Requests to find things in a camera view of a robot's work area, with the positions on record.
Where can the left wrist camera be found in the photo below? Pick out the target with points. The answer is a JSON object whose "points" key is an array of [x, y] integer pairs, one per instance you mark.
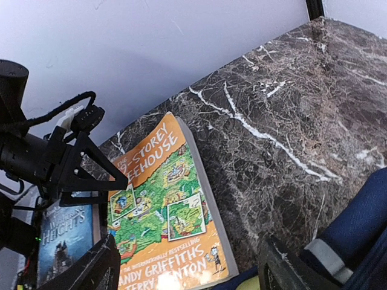
{"points": [[81, 119]]}

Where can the right black frame post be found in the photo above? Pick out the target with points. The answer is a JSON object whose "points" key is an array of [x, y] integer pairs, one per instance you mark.
{"points": [[315, 9]]}

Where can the navy blue student backpack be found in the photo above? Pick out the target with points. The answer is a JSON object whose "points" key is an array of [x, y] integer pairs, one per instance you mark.
{"points": [[351, 251]]}

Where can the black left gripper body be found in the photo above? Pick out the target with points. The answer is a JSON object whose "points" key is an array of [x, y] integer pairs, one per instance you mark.
{"points": [[58, 162]]}

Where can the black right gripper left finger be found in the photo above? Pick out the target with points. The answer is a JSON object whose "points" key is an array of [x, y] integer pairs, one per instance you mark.
{"points": [[99, 268]]}

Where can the dark Wuthering Heights book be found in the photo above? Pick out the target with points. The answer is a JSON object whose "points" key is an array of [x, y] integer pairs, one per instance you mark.
{"points": [[67, 233]]}

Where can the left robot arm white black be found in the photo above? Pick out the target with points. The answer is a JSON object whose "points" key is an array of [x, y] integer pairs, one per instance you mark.
{"points": [[20, 154]]}

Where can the orange Treehouse book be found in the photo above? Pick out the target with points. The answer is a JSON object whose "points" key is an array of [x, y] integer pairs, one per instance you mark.
{"points": [[166, 224]]}

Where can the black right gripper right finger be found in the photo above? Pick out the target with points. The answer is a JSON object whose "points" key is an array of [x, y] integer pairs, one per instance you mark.
{"points": [[279, 268]]}

